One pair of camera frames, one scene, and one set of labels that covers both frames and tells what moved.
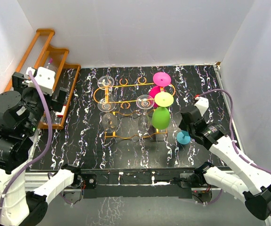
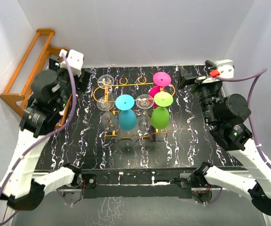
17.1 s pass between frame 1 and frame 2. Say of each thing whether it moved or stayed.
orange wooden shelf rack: stayed
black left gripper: moved
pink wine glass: stayed
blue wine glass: moved
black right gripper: moved
